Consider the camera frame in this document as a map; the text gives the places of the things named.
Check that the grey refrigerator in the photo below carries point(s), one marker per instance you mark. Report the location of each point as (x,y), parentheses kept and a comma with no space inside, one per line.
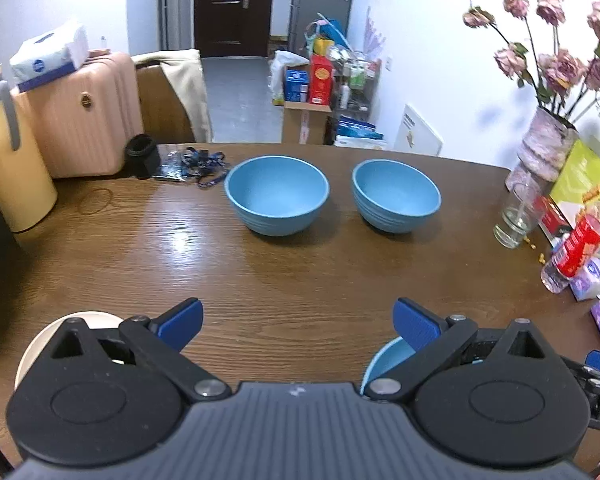
(320,5)

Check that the wooden chair with cloth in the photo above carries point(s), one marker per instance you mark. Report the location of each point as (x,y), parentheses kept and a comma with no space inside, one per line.
(190,90)

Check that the pink suitcase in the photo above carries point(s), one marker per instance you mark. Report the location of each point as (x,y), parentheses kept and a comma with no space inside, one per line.
(80,120)

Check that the wall socket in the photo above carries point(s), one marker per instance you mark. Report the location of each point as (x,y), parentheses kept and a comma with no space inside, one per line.
(390,63)

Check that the green yellow box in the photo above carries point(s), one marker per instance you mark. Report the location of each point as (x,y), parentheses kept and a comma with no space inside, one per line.
(585,175)

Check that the cream plate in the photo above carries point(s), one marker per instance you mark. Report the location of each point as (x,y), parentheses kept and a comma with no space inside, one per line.
(102,321)

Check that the drinking glass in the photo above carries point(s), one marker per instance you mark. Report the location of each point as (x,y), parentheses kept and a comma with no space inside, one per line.
(515,220)

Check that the blue carton box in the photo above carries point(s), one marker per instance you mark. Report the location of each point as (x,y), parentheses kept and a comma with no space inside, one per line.
(296,85)

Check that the blue plastic bag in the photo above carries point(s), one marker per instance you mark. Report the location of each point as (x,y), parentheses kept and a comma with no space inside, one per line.
(330,27)

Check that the blue bowl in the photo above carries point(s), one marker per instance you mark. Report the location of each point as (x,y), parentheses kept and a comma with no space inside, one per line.
(276,195)
(380,365)
(396,195)

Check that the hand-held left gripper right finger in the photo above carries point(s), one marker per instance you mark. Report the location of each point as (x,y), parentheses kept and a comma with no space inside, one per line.
(415,325)

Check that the small purple tissue pack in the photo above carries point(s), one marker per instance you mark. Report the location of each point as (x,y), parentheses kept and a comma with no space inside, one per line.
(589,280)

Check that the small red box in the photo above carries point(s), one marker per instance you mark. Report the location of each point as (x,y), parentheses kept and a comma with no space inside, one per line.
(552,217)

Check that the tall red box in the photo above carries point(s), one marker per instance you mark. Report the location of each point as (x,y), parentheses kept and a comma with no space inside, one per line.
(321,80)

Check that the interior door frame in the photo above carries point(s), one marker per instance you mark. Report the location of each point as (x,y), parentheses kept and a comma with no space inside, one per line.
(170,5)

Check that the dried pink roses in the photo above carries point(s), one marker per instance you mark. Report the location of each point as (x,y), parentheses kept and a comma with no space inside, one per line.
(560,67)

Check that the black cylinder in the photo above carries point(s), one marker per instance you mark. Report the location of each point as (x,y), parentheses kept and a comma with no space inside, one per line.
(142,156)

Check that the blue flat package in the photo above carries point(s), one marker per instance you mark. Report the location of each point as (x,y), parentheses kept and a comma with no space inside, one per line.
(357,130)

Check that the scattered yellow snack crumbs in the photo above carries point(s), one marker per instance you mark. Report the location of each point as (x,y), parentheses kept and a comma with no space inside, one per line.
(542,259)

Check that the rubber band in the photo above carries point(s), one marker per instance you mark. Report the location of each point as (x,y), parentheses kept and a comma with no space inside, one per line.
(95,190)

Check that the mottled pink vase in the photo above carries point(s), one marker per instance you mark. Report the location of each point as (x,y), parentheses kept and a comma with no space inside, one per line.
(542,152)

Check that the red label water bottle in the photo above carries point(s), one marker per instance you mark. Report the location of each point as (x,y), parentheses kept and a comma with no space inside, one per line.
(577,247)

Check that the white and blue tissue pack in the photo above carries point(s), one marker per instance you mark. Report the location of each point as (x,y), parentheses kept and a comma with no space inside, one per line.
(50,55)

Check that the yellow container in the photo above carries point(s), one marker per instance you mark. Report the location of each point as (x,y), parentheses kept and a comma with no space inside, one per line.
(322,45)

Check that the dark brown door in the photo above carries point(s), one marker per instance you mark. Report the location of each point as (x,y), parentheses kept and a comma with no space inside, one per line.
(232,10)

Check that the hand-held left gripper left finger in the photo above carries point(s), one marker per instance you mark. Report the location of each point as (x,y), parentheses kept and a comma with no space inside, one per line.
(182,322)

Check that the white panel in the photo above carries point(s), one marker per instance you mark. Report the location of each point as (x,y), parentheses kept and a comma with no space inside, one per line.
(420,132)

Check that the clear plastic pouch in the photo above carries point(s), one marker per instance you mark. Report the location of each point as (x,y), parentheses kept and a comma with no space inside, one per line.
(172,166)

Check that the purple wall decal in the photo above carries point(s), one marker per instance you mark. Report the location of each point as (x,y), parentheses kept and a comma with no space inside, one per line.
(372,35)

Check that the white bottle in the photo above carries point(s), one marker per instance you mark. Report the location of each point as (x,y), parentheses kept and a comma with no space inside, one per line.
(345,95)

